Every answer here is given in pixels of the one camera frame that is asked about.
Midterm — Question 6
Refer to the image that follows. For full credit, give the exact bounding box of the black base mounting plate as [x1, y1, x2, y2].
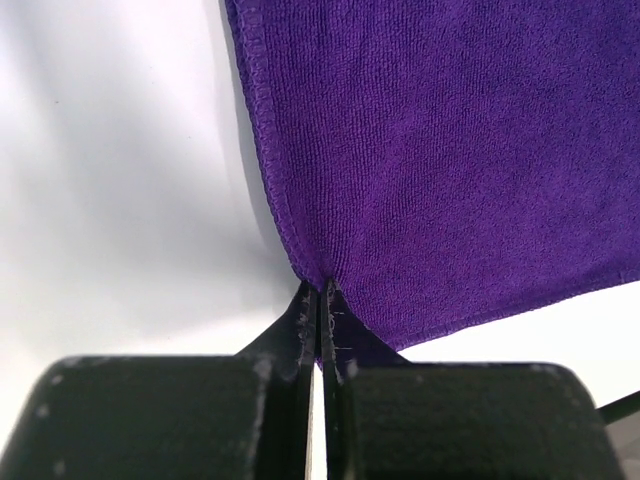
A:
[598, 391, 640, 425]

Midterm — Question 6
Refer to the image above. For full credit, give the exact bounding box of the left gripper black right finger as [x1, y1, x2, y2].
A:
[319, 282, 624, 479]

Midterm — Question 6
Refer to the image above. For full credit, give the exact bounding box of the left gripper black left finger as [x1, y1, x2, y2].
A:
[1, 284, 318, 480]

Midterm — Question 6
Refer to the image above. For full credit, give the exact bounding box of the purple towel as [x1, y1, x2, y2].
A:
[226, 1, 639, 350]

